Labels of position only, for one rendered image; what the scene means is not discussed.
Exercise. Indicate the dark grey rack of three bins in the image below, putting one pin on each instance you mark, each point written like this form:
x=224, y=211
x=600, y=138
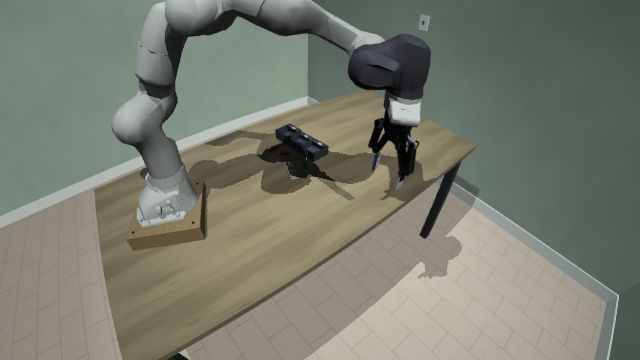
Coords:
x=285, y=133

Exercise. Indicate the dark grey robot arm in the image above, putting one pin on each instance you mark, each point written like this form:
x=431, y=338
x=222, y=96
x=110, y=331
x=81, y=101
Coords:
x=400, y=64

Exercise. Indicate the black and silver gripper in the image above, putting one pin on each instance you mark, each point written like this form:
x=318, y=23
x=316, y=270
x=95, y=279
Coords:
x=399, y=135

